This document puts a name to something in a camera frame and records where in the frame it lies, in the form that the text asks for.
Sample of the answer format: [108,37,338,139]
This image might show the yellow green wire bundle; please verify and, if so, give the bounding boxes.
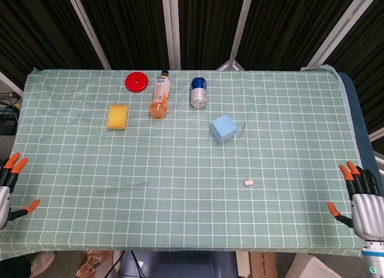
[0,91,23,110]

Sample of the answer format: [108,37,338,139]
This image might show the white board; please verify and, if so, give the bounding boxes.
[236,252,251,278]

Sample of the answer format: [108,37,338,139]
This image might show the blue and silver can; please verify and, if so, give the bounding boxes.
[190,77,209,109]

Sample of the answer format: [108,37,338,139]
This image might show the yellow sponge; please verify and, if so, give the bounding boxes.
[107,104,129,131]

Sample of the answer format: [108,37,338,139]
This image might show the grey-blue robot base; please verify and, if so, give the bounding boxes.
[119,250,238,278]

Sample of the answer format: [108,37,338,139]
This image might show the black pleated curtain panel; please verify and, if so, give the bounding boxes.
[176,0,247,70]
[236,0,359,71]
[0,0,104,89]
[325,0,384,134]
[74,0,171,70]

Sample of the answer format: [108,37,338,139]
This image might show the red plastic disc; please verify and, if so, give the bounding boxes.
[125,71,149,94]

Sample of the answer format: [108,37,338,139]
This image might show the black cable under table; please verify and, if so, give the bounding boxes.
[110,250,143,278]

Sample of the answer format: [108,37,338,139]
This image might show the white box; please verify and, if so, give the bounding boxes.
[283,255,329,278]

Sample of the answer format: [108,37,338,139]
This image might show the crumpled orange snack bag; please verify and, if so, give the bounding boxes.
[76,250,113,278]

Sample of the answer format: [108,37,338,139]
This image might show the green checkered tablecloth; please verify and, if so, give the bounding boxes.
[0,67,378,259]

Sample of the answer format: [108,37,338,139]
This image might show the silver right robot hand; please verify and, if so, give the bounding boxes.
[327,160,384,241]

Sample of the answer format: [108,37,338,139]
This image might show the black equipment box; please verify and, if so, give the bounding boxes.
[0,114,18,135]

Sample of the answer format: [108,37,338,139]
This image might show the light blue foam cube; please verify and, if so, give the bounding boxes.
[209,115,238,145]

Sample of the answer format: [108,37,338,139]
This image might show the brown cardboard box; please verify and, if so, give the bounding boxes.
[250,252,278,278]

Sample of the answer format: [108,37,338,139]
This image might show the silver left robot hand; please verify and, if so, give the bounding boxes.
[0,153,41,231]

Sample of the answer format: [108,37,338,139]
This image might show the light grey shoe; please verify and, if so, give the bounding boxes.
[29,252,56,278]

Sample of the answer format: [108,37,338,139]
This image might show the aluminium frame post with foot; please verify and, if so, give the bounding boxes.
[216,0,255,71]

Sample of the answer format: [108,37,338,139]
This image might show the orange drink bottle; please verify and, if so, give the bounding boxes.
[149,69,172,120]

